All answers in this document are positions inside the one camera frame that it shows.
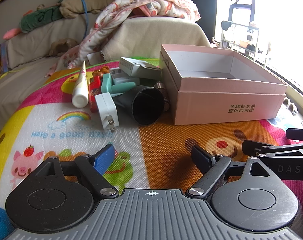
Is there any white power adapter plug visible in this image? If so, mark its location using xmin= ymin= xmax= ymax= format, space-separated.
xmin=94 ymin=92 xmax=119 ymax=133

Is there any white cream tube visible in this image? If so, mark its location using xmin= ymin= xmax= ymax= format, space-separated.
xmin=72 ymin=61 xmax=89 ymax=108

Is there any teal plastic clip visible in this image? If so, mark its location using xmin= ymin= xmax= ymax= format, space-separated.
xmin=101 ymin=73 xmax=136 ymax=97

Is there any red lighter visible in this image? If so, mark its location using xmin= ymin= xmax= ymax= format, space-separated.
xmin=88 ymin=76 xmax=101 ymax=113

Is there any black cylindrical cup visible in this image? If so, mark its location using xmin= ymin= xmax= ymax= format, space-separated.
xmin=113 ymin=85 xmax=164 ymax=126

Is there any brown toy animal figurine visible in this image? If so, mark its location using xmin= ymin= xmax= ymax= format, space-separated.
xmin=92 ymin=66 xmax=110 ymax=79

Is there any grey charger retail box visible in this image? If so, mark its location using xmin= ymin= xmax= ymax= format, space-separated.
xmin=119 ymin=57 xmax=162 ymax=80

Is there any white battery charger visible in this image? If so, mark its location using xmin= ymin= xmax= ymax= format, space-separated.
xmin=110 ymin=68 xmax=140 ymax=85

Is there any colourful cartoon play mat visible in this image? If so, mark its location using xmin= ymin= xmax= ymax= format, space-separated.
xmin=0 ymin=69 xmax=301 ymax=239

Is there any pink cardboard box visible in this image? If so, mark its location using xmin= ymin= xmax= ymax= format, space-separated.
xmin=160 ymin=44 xmax=287 ymax=125

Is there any metal balcony shelf rack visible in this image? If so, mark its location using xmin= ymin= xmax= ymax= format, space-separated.
xmin=219 ymin=21 xmax=270 ymax=67

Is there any brown plush toy on sofa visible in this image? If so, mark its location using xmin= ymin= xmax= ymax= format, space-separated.
xmin=48 ymin=38 xmax=79 ymax=56

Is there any beige covered sofa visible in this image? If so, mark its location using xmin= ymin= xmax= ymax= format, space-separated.
xmin=0 ymin=16 xmax=209 ymax=130

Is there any green plush pillow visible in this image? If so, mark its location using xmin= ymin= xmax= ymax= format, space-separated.
xmin=19 ymin=3 xmax=63 ymax=33

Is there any floral pink blanket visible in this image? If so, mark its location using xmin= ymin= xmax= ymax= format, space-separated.
xmin=46 ymin=0 xmax=201 ymax=76

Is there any beige pillow with blue strap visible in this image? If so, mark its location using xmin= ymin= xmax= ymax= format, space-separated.
xmin=59 ymin=0 xmax=114 ymax=18

